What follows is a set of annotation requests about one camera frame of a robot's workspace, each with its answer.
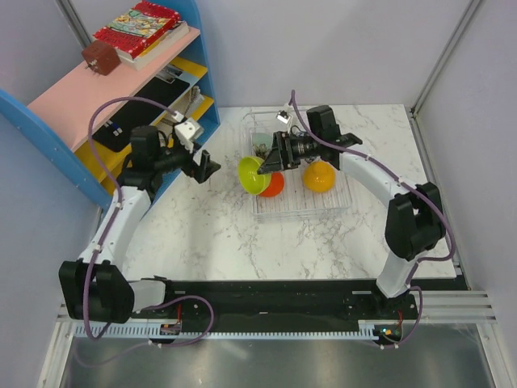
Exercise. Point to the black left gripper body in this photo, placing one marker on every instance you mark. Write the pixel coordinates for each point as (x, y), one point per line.
(178, 158)

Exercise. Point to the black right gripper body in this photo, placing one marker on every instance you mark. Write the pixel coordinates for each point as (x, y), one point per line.
(298, 149)

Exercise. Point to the red-orange plastic bowl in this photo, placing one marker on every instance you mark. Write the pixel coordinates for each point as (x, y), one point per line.
(275, 187)

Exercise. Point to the green celadon ceramic bowl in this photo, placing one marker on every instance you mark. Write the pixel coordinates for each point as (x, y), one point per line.
(261, 143)

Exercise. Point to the lime green plastic bowl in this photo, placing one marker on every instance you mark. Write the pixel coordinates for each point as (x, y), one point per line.
(249, 177)

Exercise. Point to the yellow-orange plastic bowl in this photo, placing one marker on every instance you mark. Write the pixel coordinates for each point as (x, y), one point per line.
(319, 177)

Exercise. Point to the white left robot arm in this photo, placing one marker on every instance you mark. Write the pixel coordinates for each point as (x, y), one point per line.
(93, 286)

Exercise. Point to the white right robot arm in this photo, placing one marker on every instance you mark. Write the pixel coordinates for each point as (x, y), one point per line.
(414, 223)

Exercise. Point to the spiral notebook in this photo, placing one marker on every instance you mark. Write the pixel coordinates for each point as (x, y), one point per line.
(195, 99)

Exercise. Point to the black clipboard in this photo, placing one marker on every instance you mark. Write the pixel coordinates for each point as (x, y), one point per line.
(115, 133)

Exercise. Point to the brown wooden cube box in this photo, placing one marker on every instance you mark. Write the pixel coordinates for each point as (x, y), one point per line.
(100, 57)

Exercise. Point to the white thick book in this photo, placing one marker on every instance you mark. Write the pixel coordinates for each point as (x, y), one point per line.
(156, 48)

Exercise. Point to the red cover book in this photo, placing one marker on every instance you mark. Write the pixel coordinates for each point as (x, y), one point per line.
(134, 31)

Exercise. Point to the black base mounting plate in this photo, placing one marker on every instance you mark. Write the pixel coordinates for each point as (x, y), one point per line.
(276, 305)

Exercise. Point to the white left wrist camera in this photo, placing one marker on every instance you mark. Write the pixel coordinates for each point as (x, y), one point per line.
(187, 133)

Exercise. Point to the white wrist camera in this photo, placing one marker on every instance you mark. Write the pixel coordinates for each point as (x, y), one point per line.
(284, 117)
(187, 133)

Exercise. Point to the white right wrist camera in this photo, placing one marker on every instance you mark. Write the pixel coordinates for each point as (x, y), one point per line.
(284, 117)

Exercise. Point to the white wire dish rack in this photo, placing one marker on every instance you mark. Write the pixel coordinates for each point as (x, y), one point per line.
(295, 201)

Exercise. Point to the white slotted cable duct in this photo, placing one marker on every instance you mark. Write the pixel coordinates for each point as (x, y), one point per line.
(158, 331)

